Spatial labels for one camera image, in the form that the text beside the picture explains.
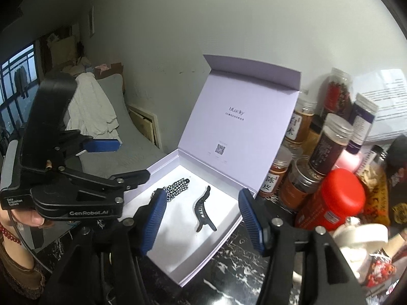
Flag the small jar of orange powder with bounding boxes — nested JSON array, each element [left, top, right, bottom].
[[257, 146, 292, 199]]

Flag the stack of cardboard boxes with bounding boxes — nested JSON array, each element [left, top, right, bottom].
[[40, 27, 85, 70]]

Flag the jar with dark label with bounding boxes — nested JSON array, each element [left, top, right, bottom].
[[308, 113, 354, 176]]

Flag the red bead bracelet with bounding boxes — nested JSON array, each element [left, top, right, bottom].
[[0, 222, 23, 246]]

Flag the white bottle with purple label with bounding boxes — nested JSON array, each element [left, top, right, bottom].
[[345, 93, 379, 156]]

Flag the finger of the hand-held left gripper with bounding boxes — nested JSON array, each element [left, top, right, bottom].
[[62, 167, 151, 192], [55, 136, 123, 163]]

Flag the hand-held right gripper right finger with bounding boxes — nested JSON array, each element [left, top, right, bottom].
[[238, 188, 372, 305]]

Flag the amber jar with white label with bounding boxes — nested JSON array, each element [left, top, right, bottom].
[[283, 90, 318, 145]]

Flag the small wall picture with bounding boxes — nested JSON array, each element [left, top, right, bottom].
[[87, 5, 96, 37]]

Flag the grey lounge chair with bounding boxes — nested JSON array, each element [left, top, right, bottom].
[[65, 73, 177, 197]]

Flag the black white checkered scrunchie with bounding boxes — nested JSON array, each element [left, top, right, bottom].
[[153, 178, 191, 203]]

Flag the person's left hand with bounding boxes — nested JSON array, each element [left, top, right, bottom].
[[0, 210, 47, 230]]

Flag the jar with black lid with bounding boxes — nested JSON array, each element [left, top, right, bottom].
[[362, 144, 387, 178]]

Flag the tall jar of red berries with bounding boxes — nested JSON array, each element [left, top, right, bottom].
[[319, 68, 354, 121]]

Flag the lavender gift box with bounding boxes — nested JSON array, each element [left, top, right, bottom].
[[122, 54, 301, 288]]

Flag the white cloth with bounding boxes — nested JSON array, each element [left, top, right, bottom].
[[65, 72, 123, 143]]

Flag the wooden picture frame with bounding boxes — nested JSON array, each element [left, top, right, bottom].
[[128, 103, 164, 149]]

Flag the black snack bag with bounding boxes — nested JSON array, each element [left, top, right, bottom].
[[383, 135, 407, 227]]

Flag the person's left forearm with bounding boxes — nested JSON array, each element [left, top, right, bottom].
[[0, 229, 47, 297]]

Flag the window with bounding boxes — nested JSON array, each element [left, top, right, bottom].
[[0, 43, 40, 134]]

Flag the yellow printed bag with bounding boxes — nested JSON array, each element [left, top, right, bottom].
[[356, 162, 390, 226]]

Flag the printed paper sheets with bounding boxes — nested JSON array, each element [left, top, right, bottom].
[[351, 68, 407, 143]]

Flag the red canister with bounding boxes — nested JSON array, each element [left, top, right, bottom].
[[294, 168, 366, 232]]

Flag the clear-lid jar with orange label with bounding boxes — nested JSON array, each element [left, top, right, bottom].
[[280, 156, 323, 212]]

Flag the black hair clip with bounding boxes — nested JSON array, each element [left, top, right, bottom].
[[194, 185, 217, 232]]

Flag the red printed packet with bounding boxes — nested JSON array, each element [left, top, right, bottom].
[[369, 254, 398, 288]]

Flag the white water bottle with handle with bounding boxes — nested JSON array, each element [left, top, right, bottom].
[[332, 218, 390, 280]]

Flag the pink bottle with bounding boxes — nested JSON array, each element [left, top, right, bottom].
[[334, 148, 365, 174]]

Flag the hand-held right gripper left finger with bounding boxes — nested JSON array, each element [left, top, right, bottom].
[[40, 190, 168, 305]]

